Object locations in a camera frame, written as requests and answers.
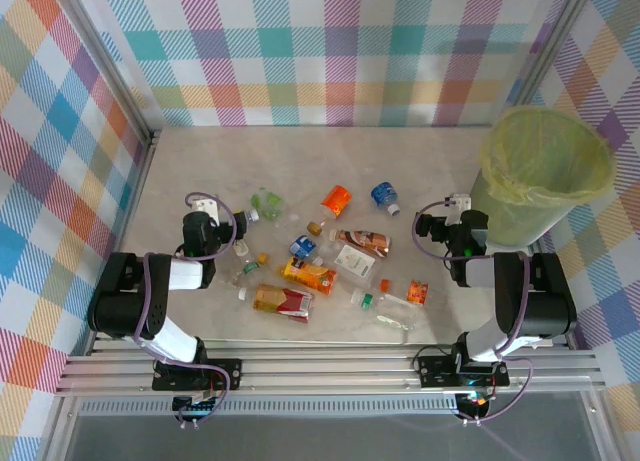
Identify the clear bottle white cap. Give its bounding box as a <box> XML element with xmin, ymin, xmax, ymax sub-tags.
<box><xmin>233</xmin><ymin>208</ymin><xmax>262</xmax><ymax>257</ymax></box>

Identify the clear bottle green cap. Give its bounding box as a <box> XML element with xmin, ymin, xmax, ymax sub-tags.
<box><xmin>219</xmin><ymin>260</ymin><xmax>261</xmax><ymax>288</ymax></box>

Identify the crushed green label bottle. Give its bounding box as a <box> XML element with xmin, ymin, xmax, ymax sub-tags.
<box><xmin>249</xmin><ymin>185</ymin><xmax>302</xmax><ymax>232</ymax></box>

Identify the green plastic bin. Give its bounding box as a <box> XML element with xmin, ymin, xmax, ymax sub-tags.
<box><xmin>469</xmin><ymin>168</ymin><xmax>581</xmax><ymax>247</ymax></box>

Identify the clear bottle orange label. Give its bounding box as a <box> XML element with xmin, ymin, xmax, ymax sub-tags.
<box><xmin>378</xmin><ymin>277</ymin><xmax>431</xmax><ymax>308</ymax></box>

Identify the brown coffee pouch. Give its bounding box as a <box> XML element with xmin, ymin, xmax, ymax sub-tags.
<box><xmin>327</xmin><ymin>228</ymin><xmax>393</xmax><ymax>258</ymax></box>

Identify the red yellow label tea bottle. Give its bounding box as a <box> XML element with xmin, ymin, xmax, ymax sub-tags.
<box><xmin>236</xmin><ymin>283</ymin><xmax>316</xmax><ymax>325</ymax></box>

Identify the orange juice bottle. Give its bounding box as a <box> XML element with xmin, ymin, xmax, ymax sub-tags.
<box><xmin>278</xmin><ymin>256</ymin><xmax>340</xmax><ymax>296</ymax></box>

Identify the white label clear bottle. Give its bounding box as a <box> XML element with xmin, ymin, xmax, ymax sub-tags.
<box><xmin>315</xmin><ymin>238</ymin><xmax>380</xmax><ymax>288</ymax></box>

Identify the clear bottle green neck band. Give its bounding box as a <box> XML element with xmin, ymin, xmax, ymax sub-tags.
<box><xmin>349</xmin><ymin>286</ymin><xmax>425</xmax><ymax>331</ymax></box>

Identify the crushed blue label bottle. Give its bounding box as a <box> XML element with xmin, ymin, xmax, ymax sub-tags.
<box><xmin>370</xmin><ymin>181</ymin><xmax>402</xmax><ymax>217</ymax></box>

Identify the orange label plastic bottle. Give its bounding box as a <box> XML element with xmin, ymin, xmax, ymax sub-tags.
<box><xmin>318</xmin><ymin>184</ymin><xmax>354</xmax><ymax>228</ymax></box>

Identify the green terminal circuit board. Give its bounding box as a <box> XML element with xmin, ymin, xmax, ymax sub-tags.
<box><xmin>172</xmin><ymin>395</ymin><xmax>221</xmax><ymax>417</ymax></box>

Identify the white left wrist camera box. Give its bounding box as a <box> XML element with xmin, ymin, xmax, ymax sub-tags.
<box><xmin>191</xmin><ymin>194</ymin><xmax>222</xmax><ymax>223</ymax></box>

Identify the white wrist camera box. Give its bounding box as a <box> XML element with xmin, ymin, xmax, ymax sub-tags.
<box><xmin>443</xmin><ymin>194</ymin><xmax>474</xmax><ymax>226</ymax></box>
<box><xmin>191</xmin><ymin>194</ymin><xmax>222</xmax><ymax>223</ymax></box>

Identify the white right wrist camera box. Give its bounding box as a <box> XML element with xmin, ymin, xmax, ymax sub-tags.
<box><xmin>443</xmin><ymin>194</ymin><xmax>474</xmax><ymax>226</ymax></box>

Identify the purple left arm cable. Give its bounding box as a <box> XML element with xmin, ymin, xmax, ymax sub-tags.
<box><xmin>133</xmin><ymin>190</ymin><xmax>237</xmax><ymax>427</ymax></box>

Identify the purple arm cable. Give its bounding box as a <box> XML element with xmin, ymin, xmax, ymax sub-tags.
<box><xmin>412</xmin><ymin>195</ymin><xmax>534</xmax><ymax>427</ymax></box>
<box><xmin>133</xmin><ymin>190</ymin><xmax>237</xmax><ymax>427</ymax></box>

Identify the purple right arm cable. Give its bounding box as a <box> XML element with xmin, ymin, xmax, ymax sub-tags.
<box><xmin>412</xmin><ymin>195</ymin><xmax>534</xmax><ymax>427</ymax></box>

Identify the aluminium side rail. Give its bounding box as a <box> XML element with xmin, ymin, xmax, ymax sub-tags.
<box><xmin>117</xmin><ymin>128</ymin><xmax>164</xmax><ymax>262</ymax></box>

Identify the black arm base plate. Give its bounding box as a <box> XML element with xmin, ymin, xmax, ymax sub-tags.
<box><xmin>151</xmin><ymin>358</ymin><xmax>244</xmax><ymax>392</ymax></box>
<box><xmin>416</xmin><ymin>354</ymin><xmax>511</xmax><ymax>388</ymax></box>

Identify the aluminium front rail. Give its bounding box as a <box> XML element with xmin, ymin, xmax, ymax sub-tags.
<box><xmin>53</xmin><ymin>338</ymin><xmax>609</xmax><ymax>398</ymax></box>

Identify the grey slotted cable duct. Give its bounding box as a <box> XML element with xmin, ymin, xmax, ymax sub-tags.
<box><xmin>74</xmin><ymin>399</ymin><xmax>461</xmax><ymax>418</ymax></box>

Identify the aluminium frame post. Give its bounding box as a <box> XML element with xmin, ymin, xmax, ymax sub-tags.
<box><xmin>507</xmin><ymin>0</ymin><xmax>600</xmax><ymax>115</ymax></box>
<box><xmin>44</xmin><ymin>0</ymin><xmax>164</xmax><ymax>150</ymax></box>

